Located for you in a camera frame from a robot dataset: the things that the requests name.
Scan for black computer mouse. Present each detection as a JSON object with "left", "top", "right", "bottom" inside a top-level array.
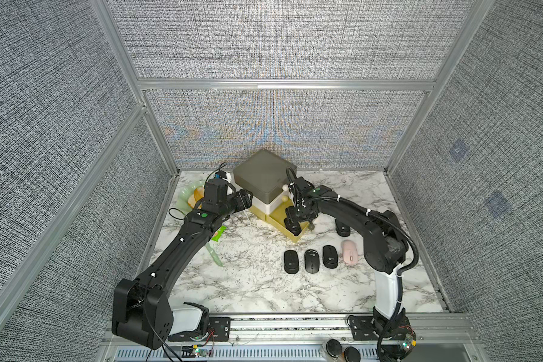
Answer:
[
  {"left": 322, "top": 245, "right": 339, "bottom": 269},
  {"left": 284, "top": 206, "right": 302, "bottom": 236},
  {"left": 284, "top": 250, "right": 300, "bottom": 275},
  {"left": 336, "top": 220, "right": 351, "bottom": 238},
  {"left": 304, "top": 249, "right": 320, "bottom": 274}
]

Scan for grey three-drawer storage box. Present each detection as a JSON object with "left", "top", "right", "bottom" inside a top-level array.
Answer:
[{"left": 233, "top": 149, "right": 309, "bottom": 243}]

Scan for pink computer mouse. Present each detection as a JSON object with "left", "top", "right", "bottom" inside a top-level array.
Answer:
[{"left": 341, "top": 240, "right": 359, "bottom": 265}]

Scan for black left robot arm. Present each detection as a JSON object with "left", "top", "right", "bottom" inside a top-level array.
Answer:
[{"left": 112, "top": 179, "right": 253, "bottom": 350}]

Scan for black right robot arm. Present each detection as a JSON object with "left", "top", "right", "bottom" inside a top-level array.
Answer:
[{"left": 284, "top": 167, "right": 419, "bottom": 361}]

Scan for green snack packet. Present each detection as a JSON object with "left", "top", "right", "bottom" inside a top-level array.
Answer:
[{"left": 211, "top": 226, "right": 227, "bottom": 242}]

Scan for green scalloped glass plate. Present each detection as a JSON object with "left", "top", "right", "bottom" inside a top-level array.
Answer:
[{"left": 175, "top": 180, "right": 205, "bottom": 214}]

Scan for black round knob left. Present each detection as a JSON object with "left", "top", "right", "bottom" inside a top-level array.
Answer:
[{"left": 323, "top": 339, "right": 342, "bottom": 361}]

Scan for black round knob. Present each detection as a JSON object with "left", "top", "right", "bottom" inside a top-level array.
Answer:
[
  {"left": 323, "top": 339, "right": 342, "bottom": 361},
  {"left": 342, "top": 346, "right": 361, "bottom": 362}
]

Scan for black round knob right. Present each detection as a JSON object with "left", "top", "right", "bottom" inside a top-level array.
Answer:
[{"left": 342, "top": 346, "right": 361, "bottom": 362}]

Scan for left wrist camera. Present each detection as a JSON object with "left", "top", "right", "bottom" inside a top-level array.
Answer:
[{"left": 214, "top": 170, "right": 233, "bottom": 188}]

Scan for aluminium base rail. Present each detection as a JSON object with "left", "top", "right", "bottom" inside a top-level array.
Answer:
[{"left": 95, "top": 313, "right": 490, "bottom": 361}]

